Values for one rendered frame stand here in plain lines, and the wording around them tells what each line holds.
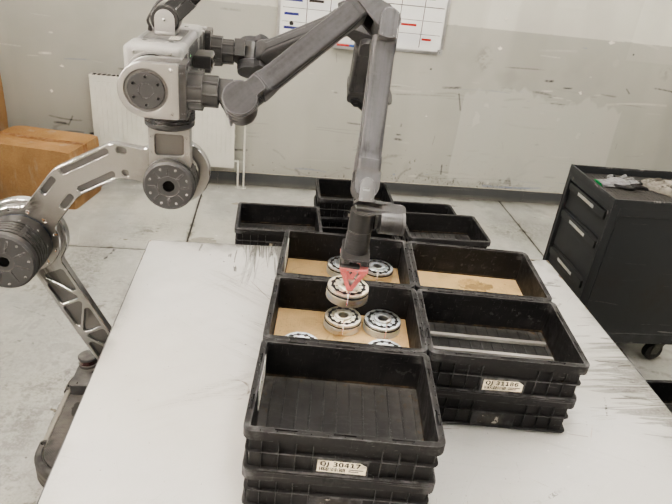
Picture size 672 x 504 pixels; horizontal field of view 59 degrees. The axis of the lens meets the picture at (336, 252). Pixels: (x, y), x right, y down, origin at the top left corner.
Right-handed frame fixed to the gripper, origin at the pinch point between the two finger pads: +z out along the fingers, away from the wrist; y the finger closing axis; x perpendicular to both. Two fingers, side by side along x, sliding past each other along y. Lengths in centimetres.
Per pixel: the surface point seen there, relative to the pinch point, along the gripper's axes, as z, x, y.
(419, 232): 57, -44, 151
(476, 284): 21, -45, 43
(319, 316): 22.3, 5.4, 15.7
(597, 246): 36, -119, 120
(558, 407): 22, -57, -9
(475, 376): 16.2, -33.9, -8.9
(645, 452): 31, -82, -12
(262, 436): 13.0, 14.5, -39.9
